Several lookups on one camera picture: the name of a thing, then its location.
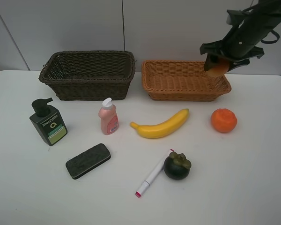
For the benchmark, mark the dark green pump bottle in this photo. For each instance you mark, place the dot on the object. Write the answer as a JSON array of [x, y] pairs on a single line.
[[48, 121]]

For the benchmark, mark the orange wicker basket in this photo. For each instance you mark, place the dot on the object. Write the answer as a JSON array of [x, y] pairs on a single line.
[[174, 80]]

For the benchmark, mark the white marker with pink cap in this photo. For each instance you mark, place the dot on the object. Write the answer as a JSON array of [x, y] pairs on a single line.
[[152, 176]]

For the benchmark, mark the dark felt whiteboard eraser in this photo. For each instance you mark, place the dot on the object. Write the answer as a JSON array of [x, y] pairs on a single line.
[[87, 161]]

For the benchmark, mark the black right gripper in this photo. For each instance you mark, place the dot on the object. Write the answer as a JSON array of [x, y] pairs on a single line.
[[237, 52]]

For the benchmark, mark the dark brown wicker basket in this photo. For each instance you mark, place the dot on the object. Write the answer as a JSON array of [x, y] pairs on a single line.
[[89, 75]]

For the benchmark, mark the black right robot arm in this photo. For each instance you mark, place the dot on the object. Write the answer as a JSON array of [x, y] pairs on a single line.
[[249, 27]]

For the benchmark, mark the dark green mangosteen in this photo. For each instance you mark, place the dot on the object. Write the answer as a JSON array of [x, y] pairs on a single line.
[[177, 166]]

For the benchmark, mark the pink squeeze bottle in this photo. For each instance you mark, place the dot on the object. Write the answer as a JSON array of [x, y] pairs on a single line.
[[108, 116]]

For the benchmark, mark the yellow banana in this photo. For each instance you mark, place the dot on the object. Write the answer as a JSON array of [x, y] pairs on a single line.
[[163, 129]]

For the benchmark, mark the orange tangerine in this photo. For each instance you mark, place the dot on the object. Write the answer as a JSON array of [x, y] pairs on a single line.
[[223, 120]]

